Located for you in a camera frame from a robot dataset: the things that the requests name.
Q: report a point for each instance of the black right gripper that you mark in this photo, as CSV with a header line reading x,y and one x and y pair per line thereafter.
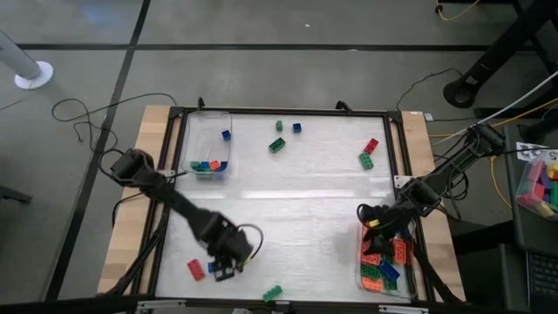
x,y
383,220

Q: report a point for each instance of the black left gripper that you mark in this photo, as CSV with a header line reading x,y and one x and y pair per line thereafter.
x,y
229,242

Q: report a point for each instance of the large green toy brick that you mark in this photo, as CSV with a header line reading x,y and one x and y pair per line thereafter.
x,y
371,271
387,260
272,293
366,161
276,145
391,284

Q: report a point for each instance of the large blue toy brick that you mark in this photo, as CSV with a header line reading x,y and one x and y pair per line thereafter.
x,y
389,270

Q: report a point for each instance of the large red toy brick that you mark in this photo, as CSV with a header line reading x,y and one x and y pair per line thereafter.
x,y
195,269
409,255
371,146

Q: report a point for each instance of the small orange toy brick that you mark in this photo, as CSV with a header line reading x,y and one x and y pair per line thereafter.
x,y
214,165

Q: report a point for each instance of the small green toy brick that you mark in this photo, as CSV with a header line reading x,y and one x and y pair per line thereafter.
x,y
279,126
195,165

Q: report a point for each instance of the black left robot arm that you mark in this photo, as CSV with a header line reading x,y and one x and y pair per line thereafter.
x,y
174,202

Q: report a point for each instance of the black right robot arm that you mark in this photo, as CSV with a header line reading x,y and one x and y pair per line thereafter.
x,y
444,174

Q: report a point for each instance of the clear box of colourful blocks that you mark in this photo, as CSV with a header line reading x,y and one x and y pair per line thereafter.
x,y
538,192

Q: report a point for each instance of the clear plastic bin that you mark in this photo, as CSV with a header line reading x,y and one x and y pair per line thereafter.
x,y
405,288
205,144

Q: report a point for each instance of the wooden table side board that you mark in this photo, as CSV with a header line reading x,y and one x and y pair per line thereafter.
x,y
442,244
126,244

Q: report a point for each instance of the silver aluminium extrusion bar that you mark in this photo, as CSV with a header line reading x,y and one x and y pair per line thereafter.
x,y
403,309
161,304

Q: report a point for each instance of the small white adapter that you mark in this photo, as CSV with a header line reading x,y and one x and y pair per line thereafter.
x,y
429,117

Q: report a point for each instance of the dark grey side table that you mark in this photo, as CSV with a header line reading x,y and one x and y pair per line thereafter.
x,y
519,235

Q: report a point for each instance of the black keyboard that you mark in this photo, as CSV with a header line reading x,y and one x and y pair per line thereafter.
x,y
542,275

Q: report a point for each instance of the black floor stand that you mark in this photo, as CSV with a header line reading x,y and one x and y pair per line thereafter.
x,y
460,93

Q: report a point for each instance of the white printed paper sheet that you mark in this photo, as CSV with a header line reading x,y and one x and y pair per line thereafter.
x,y
534,150

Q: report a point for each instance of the white tower fan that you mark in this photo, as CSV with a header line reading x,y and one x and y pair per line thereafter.
x,y
26,72

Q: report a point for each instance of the small white bracket plate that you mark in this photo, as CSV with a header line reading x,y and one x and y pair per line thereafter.
x,y
399,181

